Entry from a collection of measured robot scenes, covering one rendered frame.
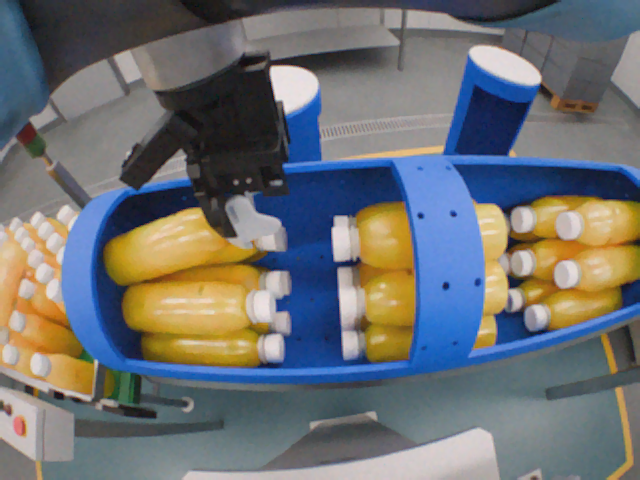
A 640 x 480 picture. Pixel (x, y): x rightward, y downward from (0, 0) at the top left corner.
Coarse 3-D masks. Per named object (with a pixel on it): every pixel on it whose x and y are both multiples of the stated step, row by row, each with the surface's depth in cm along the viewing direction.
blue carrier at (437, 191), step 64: (128, 192) 35; (192, 192) 44; (320, 192) 46; (384, 192) 47; (448, 192) 27; (512, 192) 46; (576, 192) 46; (64, 256) 28; (448, 256) 25; (320, 320) 49; (448, 320) 25; (512, 320) 44
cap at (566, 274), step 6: (558, 264) 34; (564, 264) 33; (570, 264) 32; (558, 270) 34; (564, 270) 33; (570, 270) 32; (576, 270) 32; (558, 276) 34; (564, 276) 33; (570, 276) 32; (576, 276) 32; (558, 282) 34; (564, 282) 33; (570, 282) 32
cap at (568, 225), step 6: (558, 216) 34; (564, 216) 32; (570, 216) 31; (576, 216) 31; (558, 222) 34; (564, 222) 32; (570, 222) 31; (576, 222) 31; (558, 228) 34; (564, 228) 33; (570, 228) 31; (576, 228) 31; (558, 234) 34; (564, 234) 33; (570, 234) 31; (576, 234) 31
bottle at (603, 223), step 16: (576, 208) 33; (592, 208) 30; (608, 208) 29; (624, 208) 29; (592, 224) 30; (608, 224) 29; (624, 224) 29; (576, 240) 33; (592, 240) 31; (608, 240) 30; (624, 240) 30
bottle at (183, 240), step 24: (168, 216) 34; (192, 216) 32; (120, 240) 33; (144, 240) 32; (168, 240) 32; (192, 240) 32; (216, 240) 33; (120, 264) 32; (144, 264) 32; (168, 264) 33; (192, 264) 34
